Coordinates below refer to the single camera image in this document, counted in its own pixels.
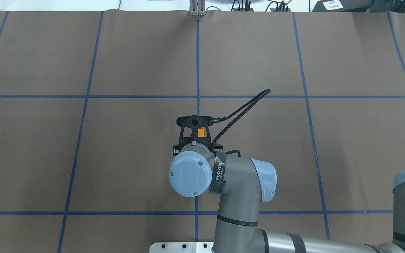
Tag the orange trapezoid block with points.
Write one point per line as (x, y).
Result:
(201, 132)

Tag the aluminium frame post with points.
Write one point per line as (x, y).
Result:
(197, 8)

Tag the black laptop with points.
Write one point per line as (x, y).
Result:
(342, 5)

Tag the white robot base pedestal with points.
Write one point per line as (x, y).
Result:
(182, 247)

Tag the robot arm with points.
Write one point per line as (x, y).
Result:
(242, 185)

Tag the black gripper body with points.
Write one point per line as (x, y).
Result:
(176, 150)

